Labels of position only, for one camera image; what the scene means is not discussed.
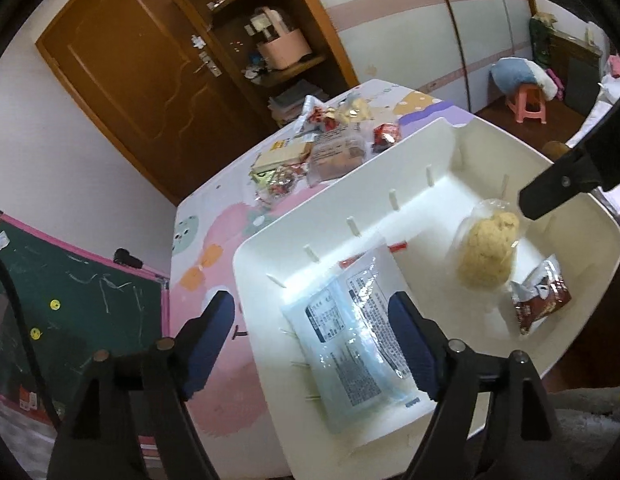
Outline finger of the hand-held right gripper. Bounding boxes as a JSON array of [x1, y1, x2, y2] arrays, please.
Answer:
[[518, 105, 620, 221]]

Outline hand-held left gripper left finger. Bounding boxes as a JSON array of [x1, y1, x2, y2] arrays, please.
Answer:
[[47, 290, 237, 480]]

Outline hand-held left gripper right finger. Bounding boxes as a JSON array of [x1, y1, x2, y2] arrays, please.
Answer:
[[389, 291, 579, 480]]

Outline clear blue snack packet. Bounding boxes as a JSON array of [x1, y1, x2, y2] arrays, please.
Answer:
[[281, 247, 433, 436]]

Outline round pastry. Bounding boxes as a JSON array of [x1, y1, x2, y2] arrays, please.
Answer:
[[456, 199, 523, 290]]

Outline white plastic bin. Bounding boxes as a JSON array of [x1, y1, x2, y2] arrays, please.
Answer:
[[232, 117, 620, 476]]

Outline pink plastic stool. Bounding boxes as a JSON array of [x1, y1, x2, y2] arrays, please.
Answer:
[[506, 84, 548, 125]]

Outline brown red snack packet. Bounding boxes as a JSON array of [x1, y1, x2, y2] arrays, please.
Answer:
[[510, 255, 573, 336]]

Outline cartoon printed tablecloth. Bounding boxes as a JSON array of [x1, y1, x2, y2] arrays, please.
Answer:
[[169, 79, 475, 476]]

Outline black clip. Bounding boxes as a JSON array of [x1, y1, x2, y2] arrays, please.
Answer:
[[114, 248, 144, 269]]

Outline blue cushion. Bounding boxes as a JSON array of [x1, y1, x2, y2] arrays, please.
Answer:
[[491, 57, 559, 102]]

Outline gold red candy bag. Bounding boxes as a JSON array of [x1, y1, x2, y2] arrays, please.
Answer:
[[249, 167, 308, 204]]

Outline beige cracker packet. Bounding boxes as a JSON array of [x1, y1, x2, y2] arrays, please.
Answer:
[[252, 140, 313, 173]]

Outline clear bread packet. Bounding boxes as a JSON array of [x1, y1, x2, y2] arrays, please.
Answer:
[[307, 127, 368, 187]]

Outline yellow pastry packet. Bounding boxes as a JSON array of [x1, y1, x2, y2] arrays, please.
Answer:
[[335, 99, 373, 124]]

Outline pale wardrobe with pink stripe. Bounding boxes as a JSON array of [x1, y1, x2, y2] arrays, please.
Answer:
[[295, 0, 540, 113]]

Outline white red snack packet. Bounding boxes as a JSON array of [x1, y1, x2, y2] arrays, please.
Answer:
[[300, 95, 341, 133]]

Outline stack of folded cloths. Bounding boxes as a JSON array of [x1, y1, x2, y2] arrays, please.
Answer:
[[267, 80, 331, 127]]

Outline wooden shelf unit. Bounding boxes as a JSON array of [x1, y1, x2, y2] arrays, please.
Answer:
[[145, 0, 361, 128]]

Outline brown wooden door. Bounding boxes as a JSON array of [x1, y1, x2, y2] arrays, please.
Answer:
[[35, 0, 275, 203]]

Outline pink basket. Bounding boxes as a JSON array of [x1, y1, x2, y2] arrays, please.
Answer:
[[257, 27, 313, 69]]

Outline green chalkboard with pink frame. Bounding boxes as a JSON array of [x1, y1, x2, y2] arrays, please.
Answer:
[[0, 210, 171, 413]]

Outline black cable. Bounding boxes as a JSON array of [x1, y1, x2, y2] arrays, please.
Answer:
[[0, 247, 63, 428]]

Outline metal door handle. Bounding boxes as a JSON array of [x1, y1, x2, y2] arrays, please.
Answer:
[[192, 52, 223, 77]]

